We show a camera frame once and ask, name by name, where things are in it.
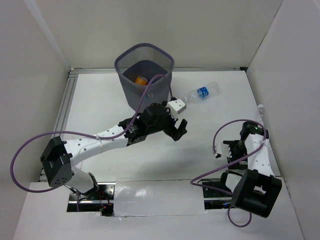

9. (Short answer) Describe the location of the orange juice bottle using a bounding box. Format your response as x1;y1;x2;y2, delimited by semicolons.
134;76;149;86

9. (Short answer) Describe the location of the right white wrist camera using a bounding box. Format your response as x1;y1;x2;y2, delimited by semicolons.
212;143;232;159

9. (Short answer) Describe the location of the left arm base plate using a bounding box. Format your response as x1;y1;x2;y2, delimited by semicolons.
66;181;116;217

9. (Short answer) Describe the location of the aluminium frame rail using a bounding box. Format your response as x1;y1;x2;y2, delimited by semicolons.
41;67;248;182

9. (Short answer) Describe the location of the clear bottle blue label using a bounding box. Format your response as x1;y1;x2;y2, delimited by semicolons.
181;82;220;104

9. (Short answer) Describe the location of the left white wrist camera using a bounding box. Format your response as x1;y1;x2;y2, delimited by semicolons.
166;98;187;120

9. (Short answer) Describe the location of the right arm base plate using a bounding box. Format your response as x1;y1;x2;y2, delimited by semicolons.
197;178;232;210

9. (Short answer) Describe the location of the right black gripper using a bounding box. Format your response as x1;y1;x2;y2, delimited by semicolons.
223;140;249;171

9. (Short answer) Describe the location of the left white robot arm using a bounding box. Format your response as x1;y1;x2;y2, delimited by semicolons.
40;99;188;200

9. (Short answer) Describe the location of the clear bottle white cap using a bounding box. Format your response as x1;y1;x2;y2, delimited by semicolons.
256;104;268;129

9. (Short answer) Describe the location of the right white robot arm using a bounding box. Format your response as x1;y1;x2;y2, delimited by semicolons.
215;121;282;218

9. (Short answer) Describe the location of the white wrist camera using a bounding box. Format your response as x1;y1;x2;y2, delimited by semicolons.
166;98;187;120
212;143;232;159

